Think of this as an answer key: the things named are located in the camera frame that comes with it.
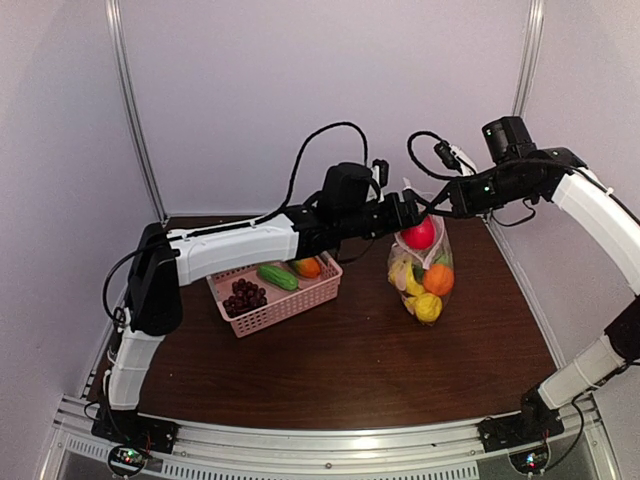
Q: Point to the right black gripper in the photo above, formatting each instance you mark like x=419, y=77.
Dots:
x=462, y=206

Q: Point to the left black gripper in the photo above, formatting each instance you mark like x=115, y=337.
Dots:
x=397, y=220

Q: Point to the red toy apple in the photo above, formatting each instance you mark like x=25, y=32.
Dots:
x=420, y=237

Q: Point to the yellow toy banana bunch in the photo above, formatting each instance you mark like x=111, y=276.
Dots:
x=406, y=275

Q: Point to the clear zip top bag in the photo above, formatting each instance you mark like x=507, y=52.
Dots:
x=425, y=257

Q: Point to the green toy watermelon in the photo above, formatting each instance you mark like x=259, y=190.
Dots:
x=444, y=258

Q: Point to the orange toy orange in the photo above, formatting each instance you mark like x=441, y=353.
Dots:
x=439, y=279

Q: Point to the yellow toy lemon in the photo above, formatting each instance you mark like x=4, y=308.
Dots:
x=426, y=307

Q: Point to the green toy cucumber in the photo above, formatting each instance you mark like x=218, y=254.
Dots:
x=278, y=277

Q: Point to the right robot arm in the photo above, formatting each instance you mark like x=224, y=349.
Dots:
x=522, y=171

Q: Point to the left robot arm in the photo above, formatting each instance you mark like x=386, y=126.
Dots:
x=350, y=205

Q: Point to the orange green toy mango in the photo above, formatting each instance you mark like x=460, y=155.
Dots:
x=307, y=268

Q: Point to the pink perforated plastic basket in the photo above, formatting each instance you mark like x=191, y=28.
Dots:
x=281, y=304

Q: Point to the dark purple toy grapes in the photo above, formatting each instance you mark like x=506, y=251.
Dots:
x=245, y=296

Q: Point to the right round circuit board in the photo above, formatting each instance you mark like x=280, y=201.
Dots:
x=530, y=462

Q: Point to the round circuit board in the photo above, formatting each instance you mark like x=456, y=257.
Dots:
x=530, y=462
x=124, y=460

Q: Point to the left round circuit board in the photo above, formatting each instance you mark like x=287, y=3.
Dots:
x=124, y=460

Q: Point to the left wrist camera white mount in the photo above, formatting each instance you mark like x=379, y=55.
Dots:
x=379, y=180

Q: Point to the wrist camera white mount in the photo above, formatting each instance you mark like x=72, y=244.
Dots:
x=454, y=158
x=379, y=180

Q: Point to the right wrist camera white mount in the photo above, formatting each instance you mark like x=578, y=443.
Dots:
x=454, y=158

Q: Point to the right aluminium frame post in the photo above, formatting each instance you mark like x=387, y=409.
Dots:
x=533, y=34

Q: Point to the aluminium frame post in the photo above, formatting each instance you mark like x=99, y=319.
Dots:
x=117, y=34
x=533, y=34

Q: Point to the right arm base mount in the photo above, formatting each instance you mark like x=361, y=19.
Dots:
x=520, y=430

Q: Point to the front aluminium rail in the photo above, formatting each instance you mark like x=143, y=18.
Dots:
x=451, y=450

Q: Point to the left aluminium frame post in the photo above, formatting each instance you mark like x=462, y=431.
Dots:
x=117, y=34

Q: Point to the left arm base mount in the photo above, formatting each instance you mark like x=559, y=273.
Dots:
x=132, y=429

